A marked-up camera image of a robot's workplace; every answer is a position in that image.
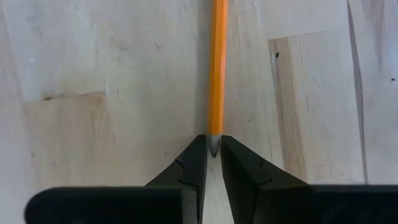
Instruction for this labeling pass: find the orange wooden pencil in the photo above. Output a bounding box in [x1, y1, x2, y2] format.
[207, 0, 230, 159]

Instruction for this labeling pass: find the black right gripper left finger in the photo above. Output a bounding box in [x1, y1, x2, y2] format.
[24, 134, 208, 224]

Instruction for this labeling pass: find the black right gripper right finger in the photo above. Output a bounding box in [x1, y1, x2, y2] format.
[221, 135, 398, 224]

